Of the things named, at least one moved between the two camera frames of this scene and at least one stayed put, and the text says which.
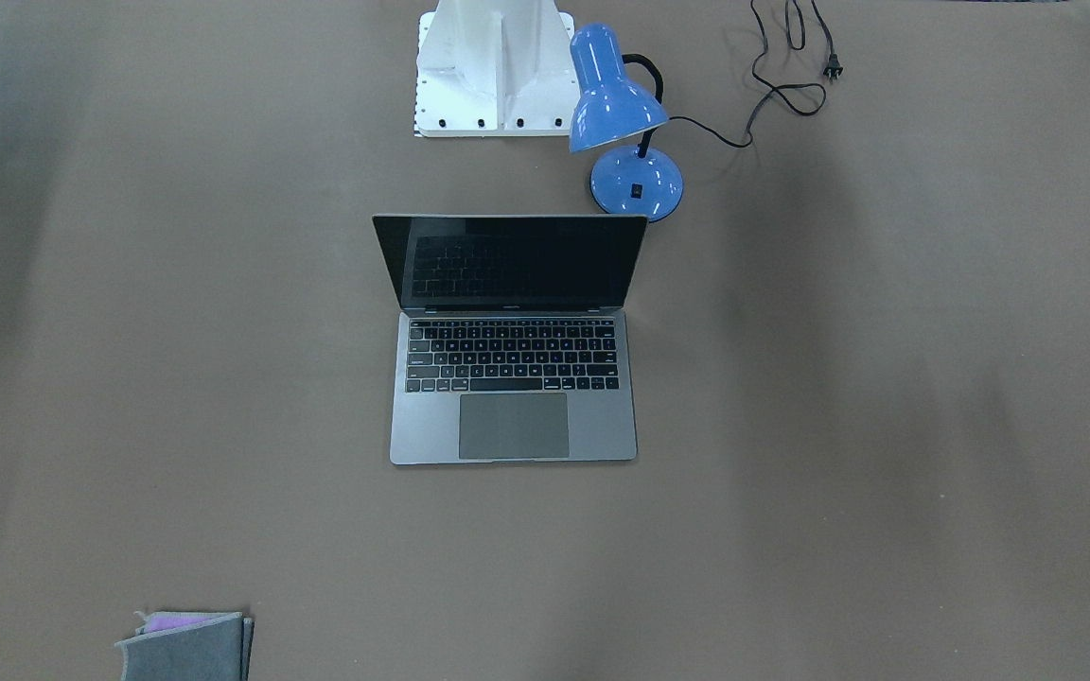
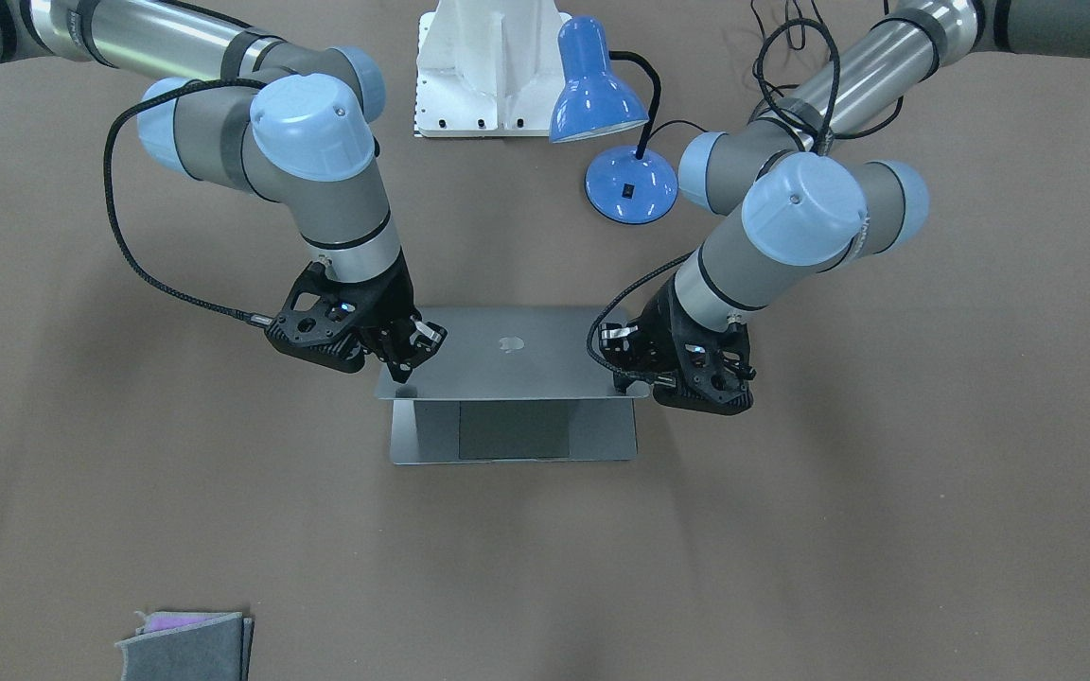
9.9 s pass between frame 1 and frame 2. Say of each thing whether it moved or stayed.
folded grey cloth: stayed
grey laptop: moved
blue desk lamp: stayed
